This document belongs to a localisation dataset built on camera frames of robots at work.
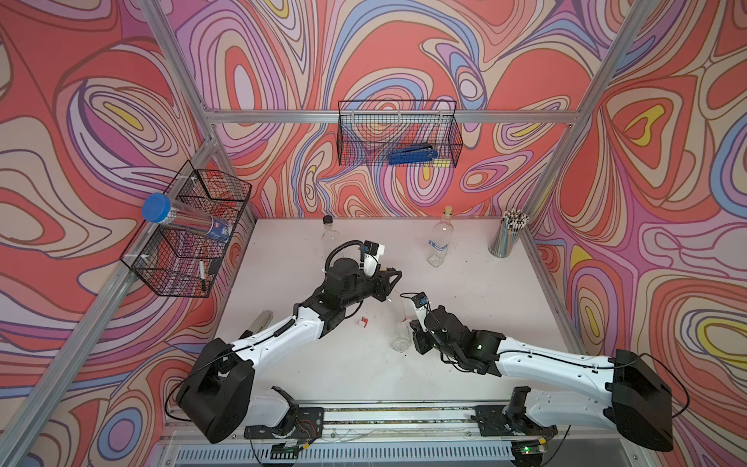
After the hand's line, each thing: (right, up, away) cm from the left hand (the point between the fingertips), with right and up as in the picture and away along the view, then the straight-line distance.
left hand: (402, 275), depth 77 cm
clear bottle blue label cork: (+15, +11, +19) cm, 27 cm away
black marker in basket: (-51, -1, -5) cm, 51 cm away
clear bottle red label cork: (+1, -20, +10) cm, 23 cm away
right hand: (+4, -16, +4) cm, 17 cm away
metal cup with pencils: (+38, +13, +21) cm, 46 cm away
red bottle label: (-11, -16, +14) cm, 24 cm away
